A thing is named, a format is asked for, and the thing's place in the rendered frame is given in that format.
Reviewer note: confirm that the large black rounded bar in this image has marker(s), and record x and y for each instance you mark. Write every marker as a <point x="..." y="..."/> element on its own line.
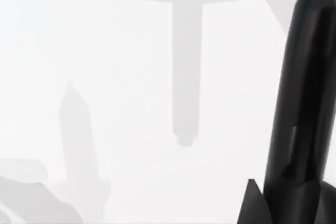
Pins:
<point x="302" y="103"/>

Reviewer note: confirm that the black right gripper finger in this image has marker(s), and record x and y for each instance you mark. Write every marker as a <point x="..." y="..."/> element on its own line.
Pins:
<point x="253" y="208"/>

